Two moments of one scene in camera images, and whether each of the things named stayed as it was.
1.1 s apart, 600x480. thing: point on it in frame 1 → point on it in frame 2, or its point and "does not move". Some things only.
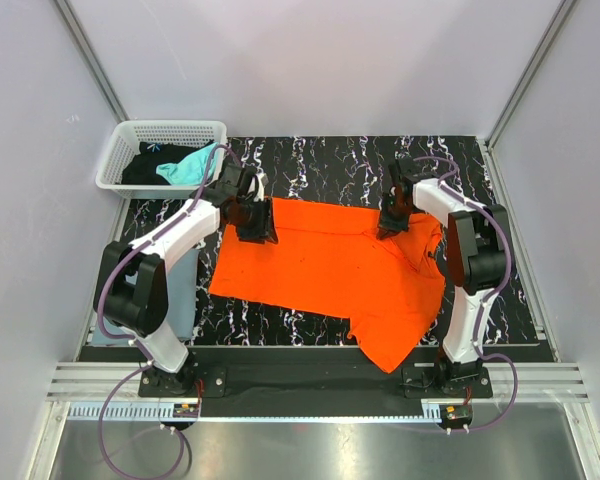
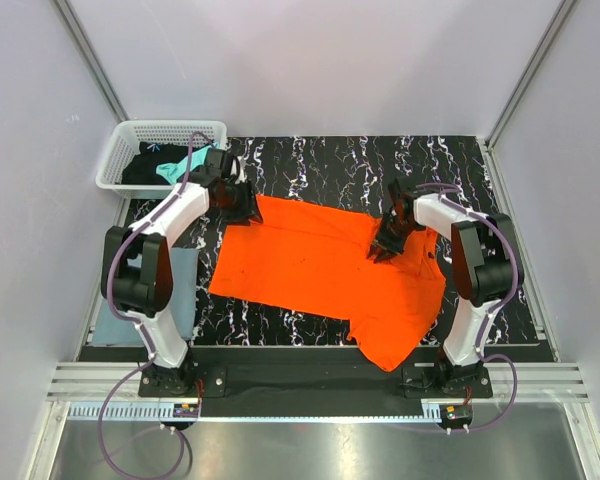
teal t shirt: [192, 169] does not move
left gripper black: [264, 228] → [248, 210]
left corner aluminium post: [92, 61] does not move
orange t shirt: [328, 260] does not move
